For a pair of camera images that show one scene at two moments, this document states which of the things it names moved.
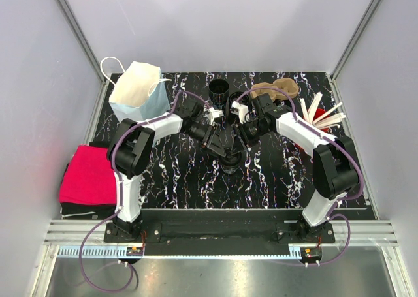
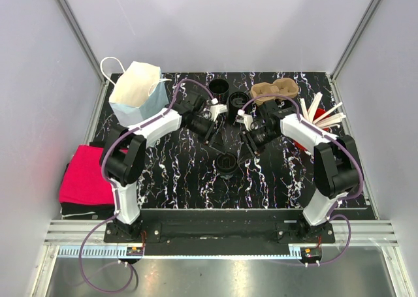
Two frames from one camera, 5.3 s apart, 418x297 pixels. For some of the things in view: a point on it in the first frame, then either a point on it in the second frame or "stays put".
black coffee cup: (230, 170) to (226, 175)
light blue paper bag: (140, 92) stays put
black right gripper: (238, 145) to (246, 153)
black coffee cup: (218, 93) stays put
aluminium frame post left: (64, 5) stays put
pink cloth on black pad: (87, 188) stays put
